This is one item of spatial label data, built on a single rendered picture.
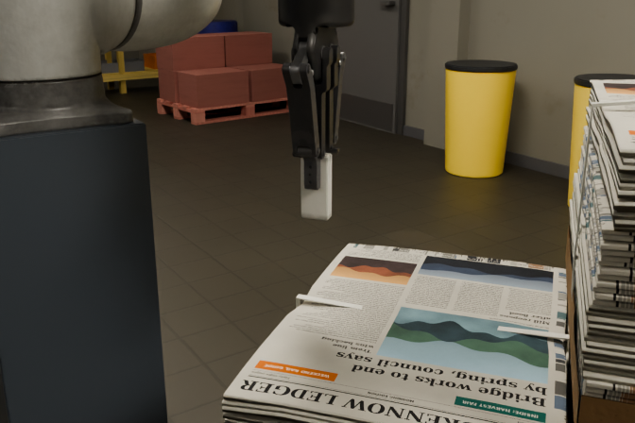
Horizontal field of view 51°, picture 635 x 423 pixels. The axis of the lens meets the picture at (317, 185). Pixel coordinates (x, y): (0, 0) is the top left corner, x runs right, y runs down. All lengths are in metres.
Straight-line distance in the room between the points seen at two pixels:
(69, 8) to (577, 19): 3.79
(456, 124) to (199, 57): 2.88
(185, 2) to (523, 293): 0.59
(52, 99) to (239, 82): 5.33
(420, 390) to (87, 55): 0.54
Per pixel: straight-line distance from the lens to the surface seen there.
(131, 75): 7.90
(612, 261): 0.50
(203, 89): 5.96
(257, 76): 6.24
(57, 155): 0.83
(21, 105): 0.85
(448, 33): 4.96
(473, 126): 4.25
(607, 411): 0.55
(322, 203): 0.70
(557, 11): 4.48
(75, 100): 0.85
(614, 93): 0.72
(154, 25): 0.96
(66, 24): 0.84
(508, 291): 0.80
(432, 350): 0.67
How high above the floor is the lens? 1.16
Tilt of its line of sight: 17 degrees down
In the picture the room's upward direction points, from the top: straight up
